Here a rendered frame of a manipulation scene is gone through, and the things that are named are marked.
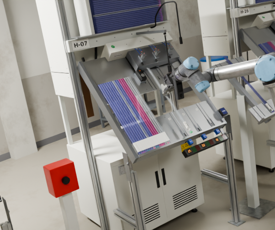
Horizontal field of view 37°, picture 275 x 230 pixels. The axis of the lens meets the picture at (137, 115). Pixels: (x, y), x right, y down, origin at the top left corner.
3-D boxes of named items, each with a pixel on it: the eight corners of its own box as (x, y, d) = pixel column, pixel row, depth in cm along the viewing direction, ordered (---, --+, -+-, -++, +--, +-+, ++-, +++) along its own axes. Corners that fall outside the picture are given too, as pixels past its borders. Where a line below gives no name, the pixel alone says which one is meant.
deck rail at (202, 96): (222, 128, 264) (227, 122, 259) (220, 129, 263) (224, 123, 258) (165, 47, 291) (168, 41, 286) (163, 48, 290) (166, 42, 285)
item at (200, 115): (221, 125, 262) (223, 122, 259) (135, 159, 228) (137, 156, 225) (204, 102, 269) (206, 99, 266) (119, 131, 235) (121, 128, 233)
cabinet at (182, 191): (206, 210, 303) (195, 130, 288) (126, 252, 267) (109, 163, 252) (154, 187, 357) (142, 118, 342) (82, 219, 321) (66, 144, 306)
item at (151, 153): (220, 129, 263) (225, 123, 258) (135, 163, 229) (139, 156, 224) (219, 127, 264) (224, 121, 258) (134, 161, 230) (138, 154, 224)
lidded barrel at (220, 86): (240, 90, 659) (236, 53, 644) (220, 97, 632) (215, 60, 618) (218, 88, 697) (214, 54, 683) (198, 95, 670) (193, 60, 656)
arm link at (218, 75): (288, 46, 211) (204, 65, 241) (282, 49, 202) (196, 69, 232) (293, 68, 213) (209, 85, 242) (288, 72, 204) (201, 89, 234)
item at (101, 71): (188, 83, 277) (191, 78, 273) (103, 108, 244) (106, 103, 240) (163, 48, 290) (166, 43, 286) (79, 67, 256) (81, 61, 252)
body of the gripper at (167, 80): (171, 75, 247) (181, 66, 237) (177, 88, 245) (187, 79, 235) (161, 78, 243) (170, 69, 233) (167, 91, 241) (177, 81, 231)
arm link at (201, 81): (215, 82, 228) (203, 66, 229) (207, 87, 219) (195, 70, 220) (206, 90, 232) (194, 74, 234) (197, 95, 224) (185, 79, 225)
